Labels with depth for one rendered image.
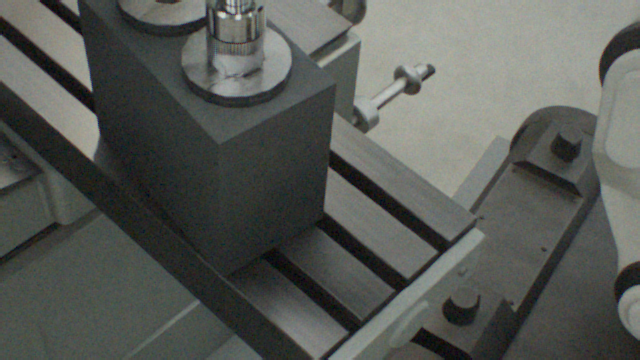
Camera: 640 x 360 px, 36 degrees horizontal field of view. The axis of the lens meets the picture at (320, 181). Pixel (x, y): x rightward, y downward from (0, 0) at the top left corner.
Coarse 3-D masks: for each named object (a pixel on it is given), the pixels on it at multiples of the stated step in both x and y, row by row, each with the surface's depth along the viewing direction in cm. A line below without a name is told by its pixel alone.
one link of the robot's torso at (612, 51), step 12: (636, 12) 103; (624, 24) 104; (636, 24) 101; (612, 36) 105; (624, 36) 102; (636, 36) 101; (612, 48) 103; (624, 48) 102; (636, 48) 101; (600, 60) 106; (612, 60) 103; (600, 72) 107
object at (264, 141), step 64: (128, 0) 83; (192, 0) 84; (128, 64) 83; (192, 64) 79; (128, 128) 91; (192, 128) 78; (256, 128) 77; (320, 128) 83; (192, 192) 85; (256, 192) 83; (320, 192) 91; (256, 256) 91
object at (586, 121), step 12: (552, 108) 160; (564, 108) 159; (576, 108) 158; (528, 120) 162; (540, 120) 159; (564, 120) 157; (576, 120) 156; (588, 120) 156; (516, 132) 164; (588, 132) 155
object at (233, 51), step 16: (208, 16) 75; (208, 32) 76; (224, 32) 75; (240, 32) 75; (256, 32) 75; (208, 48) 78; (224, 48) 76; (240, 48) 76; (256, 48) 77; (224, 64) 77; (240, 64) 77; (256, 64) 78
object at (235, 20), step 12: (216, 0) 74; (252, 0) 75; (264, 0) 75; (216, 12) 74; (228, 12) 74; (240, 12) 74; (252, 12) 74; (264, 12) 75; (228, 24) 74; (240, 24) 74; (252, 24) 74
